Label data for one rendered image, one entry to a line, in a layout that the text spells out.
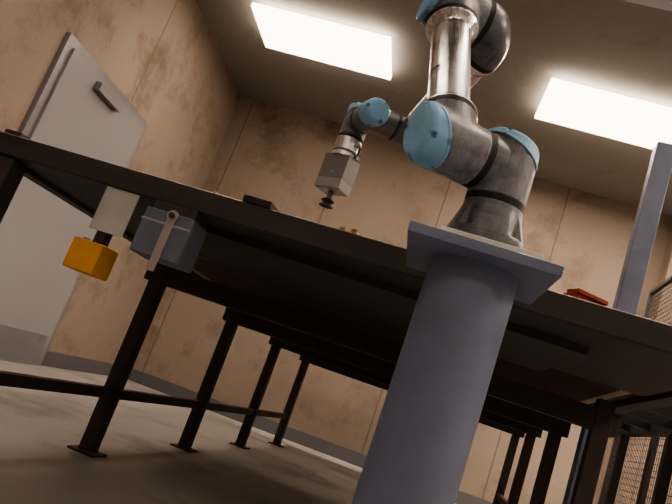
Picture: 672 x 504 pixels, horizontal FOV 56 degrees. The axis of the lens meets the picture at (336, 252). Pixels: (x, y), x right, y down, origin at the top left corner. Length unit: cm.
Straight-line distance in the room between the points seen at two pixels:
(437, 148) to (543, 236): 574
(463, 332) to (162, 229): 83
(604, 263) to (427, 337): 588
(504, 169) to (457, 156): 10
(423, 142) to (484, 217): 18
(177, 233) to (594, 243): 577
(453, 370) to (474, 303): 12
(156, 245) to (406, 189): 543
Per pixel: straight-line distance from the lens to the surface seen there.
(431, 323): 115
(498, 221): 120
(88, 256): 171
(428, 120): 119
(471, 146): 120
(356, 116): 179
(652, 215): 374
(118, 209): 175
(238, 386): 668
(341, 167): 179
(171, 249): 161
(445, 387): 112
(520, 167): 126
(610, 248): 703
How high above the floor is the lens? 54
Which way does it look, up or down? 12 degrees up
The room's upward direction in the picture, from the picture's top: 20 degrees clockwise
